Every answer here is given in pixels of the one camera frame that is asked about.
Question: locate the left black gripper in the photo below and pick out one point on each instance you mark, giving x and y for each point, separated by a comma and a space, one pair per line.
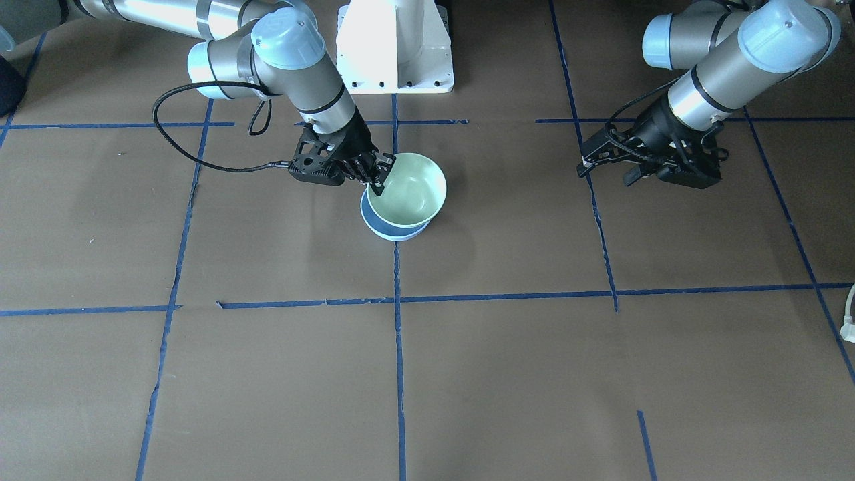
653, 128

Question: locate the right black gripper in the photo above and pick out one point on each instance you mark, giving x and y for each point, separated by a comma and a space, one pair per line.
353, 141

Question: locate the green bowl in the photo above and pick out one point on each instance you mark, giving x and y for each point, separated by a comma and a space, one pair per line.
413, 194

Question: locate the blue bowl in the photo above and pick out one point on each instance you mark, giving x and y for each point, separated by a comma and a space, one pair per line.
384, 229

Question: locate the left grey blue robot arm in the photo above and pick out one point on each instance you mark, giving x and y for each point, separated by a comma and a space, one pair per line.
727, 58

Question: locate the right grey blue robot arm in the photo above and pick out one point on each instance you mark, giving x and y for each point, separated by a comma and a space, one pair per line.
264, 50

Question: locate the white plug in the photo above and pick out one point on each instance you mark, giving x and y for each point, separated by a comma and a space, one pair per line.
847, 328

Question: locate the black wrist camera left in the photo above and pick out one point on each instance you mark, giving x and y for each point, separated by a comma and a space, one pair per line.
695, 158

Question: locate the white mounting post with base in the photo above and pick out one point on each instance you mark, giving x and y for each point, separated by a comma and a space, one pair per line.
395, 47

